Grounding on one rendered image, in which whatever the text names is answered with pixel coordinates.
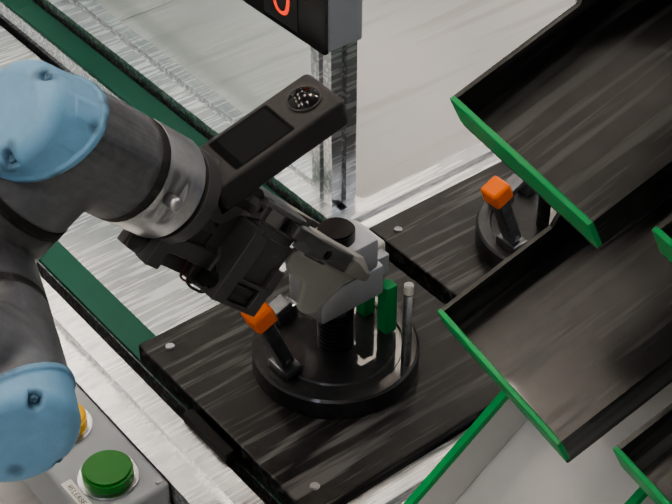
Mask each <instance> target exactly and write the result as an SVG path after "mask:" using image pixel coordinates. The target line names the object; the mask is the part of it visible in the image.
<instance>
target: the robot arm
mask: <svg viewBox="0 0 672 504"><path fill-rule="evenodd" d="M347 123H348V115H347V111H346V107H345V103H344V101H343V100H342V99H341V98H340V97H338V96H337V95H336V94H335V93H333V92H332V91H331V90H329V89H328V88H327V87H326V86H324V85H323V84H322V83H320V82H319V81H318V80H317V79H315V78H314V77H313V76H311V75H308V74H305V75H303V76H301V77H300V78H298V79H297V80H295V81H294V82H293V83H291V84H290V85H288V86H287V87H285V88H284V89H282V90H281V91H280V92H278V93H277V94H275V95H274V96H272V97H271V98H270V99H268V100H267V101H265V102H264V103H262V104H261V105H259V106H258V107H257V108H255V109H254V110H252V111H251V112H249V113H248V114H246V115H245V116H244V117H242V118H241V119H239V120H238V121H236V122H235V123H234V124H232V125H231V126H229V127H228V128H226V129H225V130H223V131H222V132H221V133H219V134H218V135H216V136H215V137H213V138H212V139H211V140H209V141H208V142H206V143H205V144H203V145H202V146H200V147H198V146H197V145H196V144H195V142H194V141H193V140H191V139H189V138H188V137H186V136H184V135H182V134H181V133H179V132H177V131H175V130H174V129H172V128H170V127H168V126H166V125H165V124H163V123H161V122H159V121H158V120H156V119H153V118H151V117H149V116H148V115H146V114H144V113H142V112H140V111H139V110H137V109H135V108H133V107H131V106H130V105H128V104H126V103H124V102H123V101H121V100H119V99H117V98H115V97H114V96H112V95H110V94H108V93H107V92H105V91H103V90H102V89H101V88H100V87H99V86H98V85H97V84H95V83H94V82H92V81H91V80H89V79H87V78H85V77H82V76H79V75H75V74H70V73H68V72H66V71H64V70H62V69H60V68H58V67H56V66H53V65H51V64H49V63H47V62H44V61H41V60H33V59H28V60H21V61H17V62H14V63H12V64H9V65H8V66H6V67H4V68H2V69H1V70H0V482H1V483H5V482H16V481H22V480H26V479H29V478H32V477H35V476H37V475H40V474H42V473H44V472H46V471H48V470H49V469H51V468H52V467H53V466H54V465H55V464H56V463H60V462H61V461H62V460H63V458H64V457H65V456H67V455H68V453H69V452H70V451H71V449H72V448H73V446H74V445H75V443H76V441H77V439H78V436H79V433H80V429H81V414H80V410H79V406H78V402H77V398H76V393H75V387H76V380H75V376H74V374H73V372H72V371H71V370H70V368H69V367H68V365H67V362H66V358H65V355H64V352H63V349H62V345H61V342H60V339H59V336H58V332H57V329H56V326H55V322H54V319H53V316H52V313H51V309H50V305H49V302H48V299H47V295H46V292H45V289H44V286H43V282H42V279H41V276H40V273H39V269H38V266H37V262H38V260H39V259H40V258H41V257H42V256H43V255H44V254H45V253H46V252H47V251H48V250H49V249H50V248H51V247H52V246H53V245H54V244H55V243H56V242H57V241H58V240H59V239H60V238H61V237H62V236H63V235H64V234H65V233H66V232H67V230H68V228H69V227H70V226H71V225H72V224H73V223H74V222H75V221H76V220H77V219H78V218H79V217H80V216H81V215H82V214H83V213H84V212H86V213H88V214H90V215H92V216H94V217H97V218H99V219H101V220H105V221H107V222H109V223H111V224H113V225H116V226H118V227H120V228H122V229H123V230H122V231H121V233H120V234H119V236H118V237H117V239H118V240H119V241H120V242H121V243H122V244H124V245H125V246H126V247H127V248H129V249H130V250H131V251H133V252H134V253H135V254H136V256H137V257H138V258H139V259H140V260H141V261H142V262H143V263H144V264H146V265H148V266H150V267H153V268H155V269H157V270H158V268H159V267H160V265H162V266H165V267H167V268H169V269H172V270H174V271H176V272H179V273H180V275H179V276H180V279H181V280H182V281H184V282H186V284H187V286H188V287H189V288H191V289H192V290H194V291H196V292H198V293H205V294H206V295H207V296H209V297H210V298H211V299H212V300H215V301H217V302H219V303H222V304H224V305H226V306H229V307H231V308H233V309H236V310H238V311H241V312H243V313H245V314H248V315H250V316H252V317H255V315H256V314H257V312H258V311H259V309H260V308H261V306H262V305H263V303H264V302H265V301H266V299H267V298H268V296H269V297H270V296H271V294H272V293H273V291H274V290H275V288H276V287H277V285H278V284H279V282H280V281H281V280H282V278H283V277H284V275H285V274H284V273H282V272H281V271H280V270H279V268H280V267H281V266H282V264H283V263H284V261H285V260H286V261H285V266H286V269H287V271H288V272H289V273H290V274H292V275H293V276H295V277H296V278H298V279H299V281H300V289H299V293H298V298H297V303H296V306H297V309H298V310H299V311H300V312H301V313H303V314H312V313H315V312H316V311H318V310H319V309H320V308H321V307H322V306H323V305H324V304H325V303H326V302H327V301H328V300H329V299H330V298H331V297H332V296H333V295H334V294H335V293H336V292H337V291H338V290H339V289H340V288H341V287H342V286H343V285H344V284H345V283H346V282H347V281H349V280H351V279H355V278H356V279H358V280H361V281H367V279H368V278H369V276H370V272H369V270H368V267H367V264H366V262H365V259H364V257H363V256H361V255H360V254H358V253H356V252H354V251H352V250H350V249H349V248H347V247H345V246H344V245H342V244H340V243H338V242H336V241H334V240H332V239H331V238H329V237H328V236H326V235H324V234H323V233H321V232H320V231H318V230H316V229H315V228H316V227H318V225H319V224H320V223H319V222H317V221H316V220H314V219H312V218H311V217H309V216H308V215H306V214H305V213H303V212H301V211H300V210H298V209H297V208H295V207H293V206H292V205H290V204H288V203H287V202H285V201H283V200H282V199H281V198H279V197H277V196H276V195H274V194H273V193H271V192H270V191H269V190H267V189H266V188H264V187H263V186H262V185H263V184H264V183H266V182H267V181H268V180H270V179H271V178H273V177H274V176H275V175H277V174H278V173H280V172H281V171H282V170H284V169H285V168H287V167H288V166H289V165H291V164H292V163H294V162H295V161H296V160H298V159H299V158H301V157H302V156H303V155H305V154H306V153H308V152H309V151H310V150H312V149H313V148H315V147H316V146H317V145H319V144H320V143H322V142H323V141H324V140H326V139H327V138H329V137H330V136H331V135H333V134H334V133H336V132H337V131H338V130H340V129H341V128H343V127H344V126H345V125H346V124H347ZM292 243H293V244H292ZM291 244H292V246H293V247H294V248H293V249H292V248H291V247H290V245H291ZM311 257H312V258H311ZM313 258H314V259H313ZM315 259H317V260H319V261H317V260H315ZM182 275H183V276H185V277H186V280H185V279H183V278H182ZM195 278H196V279H195ZM190 284H193V285H195V286H197V287H198V288H200V290H198V289H196V288H194V287H193V286H191V285H190Z"/></svg>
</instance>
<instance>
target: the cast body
mask: <svg viewBox="0 0 672 504"><path fill-rule="evenodd" d="M315 229H316V230H318V231H320V232H321V233H323V234H324V235H326V236H328V237H329V238H331V239H332V240H334V241H336V242H338V243H340V244H342V245H344V246H345V247H347V248H349V249H350V250H352V251H354V252H356V253H358V254H360V255H361V256H363V257H364V259H365V262H366V264H367V267H368V270H369V272H370V276H369V278H368V279H367V281H361V280H358V279H356V278H355V279H351V280H349V281H347V282H346V283H345V284H344V285H343V286H342V287H341V288H340V289H339V290H338V291H337V292H336V293H335V294H334V295H333V296H332V297H331V298H330V299H329V300H328V301H327V302H326V303H325V304H324V305H323V306H322V307H321V308H320V309H319V310H318V311H316V312H315V313H312V314H310V315H312V316H313V317H314V318H315V319H316V320H317V321H319V322H320V323H321V324H325V323H327V322H329V321H330V320H332V319H334V318H336V317H338V316H340V315H342V314H343V313H345V312H347V311H349V310H351V309H353V308H355V307H356V306H358V305H360V304H362V303H364V302H366V301H368V300H369V299H371V298H373V297H375V296H377V295H379V294H381V293H382V291H383V275H384V274H386V273H388V272H389V253H387V252H386V251H385V250H383V249H380V250H378V240H377V238H376V237H375V236H373V235H372V234H371V233H369V232H368V231H367V230H365V229H364V228H363V227H362V226H360V225H359V224H358V223H356V222H355V221H354V220H352V219H351V218H350V217H348V216H347V215H345V214H342V215H340V216H338V217H333V218H328V219H326V220H324V221H322V222H321V223H320V224H319V225H318V227H316V228H315ZM289 281H290V297H291V298H292V299H293V300H294V301H295V302H296V303H297V298H298V293H299V289H300V281H299V279H298V278H296V277H295V276H293V275H292V274H290V273H289Z"/></svg>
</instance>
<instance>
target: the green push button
mask: <svg viewBox="0 0 672 504"><path fill-rule="evenodd" d="M81 474H82V480H83V484H84V486H85V487H86V488H87V489H88V490H89V491H90V492H92V493H94V494H98V495H113V494H116V493H119V492H121V491H123V490H124V489H126V488H127V487H128V486H129V485H130V484H131V482H132V480H133V477H134V469H133V463H132V460H131V459H130V457H129V456H128V455H126V454H125V453H123V452H121V451H117V450H103V451H100V452H97V453H95V454H93V455H91V456H90V457H89V458H87V460H86V461H85V462H84V464H83V466H82V469H81Z"/></svg>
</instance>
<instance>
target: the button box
mask: <svg viewBox="0 0 672 504"><path fill-rule="evenodd" d="M75 393H76V398H77V402H78V403H79V404H80V405H81V406H83V408H84V409H85V411H86V416H87V427H86V429H85V431H84V432H83V433H82V434H81V435H80V436H79V437H78V439H77V441H76V443H75V445H74V446H73V448H72V449H71V451H70V452H69V453H68V455H67V456H65V457H64V458H63V460H62V461H61V462H60V463H56V464H55V465H54V466H53V467H52V468H51V469H49V470H48V471H46V472H44V473H42V474H40V475H37V476H35V477H32V478H29V479H26V480H23V481H24V482H25V483H26V484H27V486H28V487H29V488H30V489H31V490H32V492H33V493H34V494H35V495H36V496H37V498H38V499H39V500H40V501H41V502H42V503H43V504H171V497H170V488H169V484H168V482H167V481H166V480H165V479H164V477H163V476H162V475H161V474H160V473H159V472H158V471H157V470H156V469H155V468H154V467H153V466H152V465H151V464H150V463H149V461H148V460H147V459H146V458H145V457H144V456H143V455H142V454H141V453H140V452H139V451H138V450H137V449H136V448H135V446H134V445H133V444H132V443H131V442H130V441H129V440H128V439H127V438H126V437H125V436H124V435H123V434H122V433H121V431H120V430H119V429H118V428H117V427H116V426H115V425H114V424H113V423H112V422H111V421H110V420H109V419H108V418H107V416H106V415H105V414H104V413H103V412H102V411H101V410H100V409H99V408H98V407H97V406H96V405H95V404H94V403H93V402H92V400H91V399H90V398H89V397H88V396H87V395H86V394H85V393H84V392H83V391H82V390H81V389H80V388H79V387H78V385H77V384H76V387H75ZM103 450H117V451H121V452H123V453H125V454H126V455H128V456H129V457H130V459H131V460H132V463H133V469H134V477H133V480H132V482H131V484H130V485H129V486H128V487H127V488H126V489H124V490H123V491H121V492H119V493H116V494H113V495H98V494H94V493H92V492H90V491H89V490H88V489H87V488H86V487H85V486H84V484H83V480H82V474H81V469H82V466H83V464H84V462H85V461H86V460H87V458H89V457H90V456H91V455H93V454H95V453H97V452H100V451H103Z"/></svg>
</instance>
